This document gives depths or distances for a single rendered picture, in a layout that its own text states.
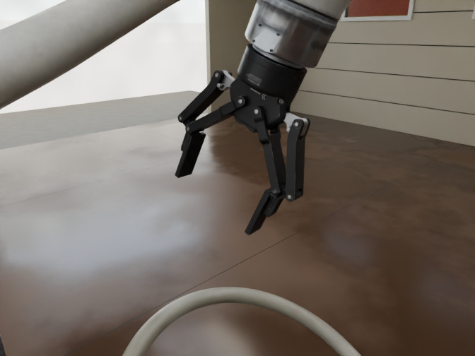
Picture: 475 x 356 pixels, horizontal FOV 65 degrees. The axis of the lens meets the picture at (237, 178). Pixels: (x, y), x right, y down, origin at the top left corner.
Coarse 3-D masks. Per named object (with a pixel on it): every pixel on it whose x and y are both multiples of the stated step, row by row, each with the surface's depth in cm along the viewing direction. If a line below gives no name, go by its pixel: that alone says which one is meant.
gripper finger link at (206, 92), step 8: (216, 72) 47; (216, 80) 47; (208, 88) 48; (216, 88) 48; (200, 96) 49; (208, 96) 49; (216, 96) 50; (192, 104) 50; (200, 104) 50; (208, 104) 51; (184, 112) 51; (192, 112) 51; (200, 112) 52; (184, 120) 52
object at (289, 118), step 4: (288, 112) 44; (288, 116) 43; (292, 116) 43; (296, 116) 44; (284, 120) 44; (288, 120) 44; (292, 120) 43; (304, 120) 43; (288, 124) 44; (304, 124) 43; (288, 128) 43; (304, 128) 43; (288, 132) 44; (304, 132) 44
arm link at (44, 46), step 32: (96, 0) 40; (128, 0) 42; (160, 0) 45; (0, 32) 35; (32, 32) 36; (64, 32) 37; (96, 32) 39; (128, 32) 44; (0, 64) 35; (32, 64) 36; (64, 64) 38; (0, 96) 36
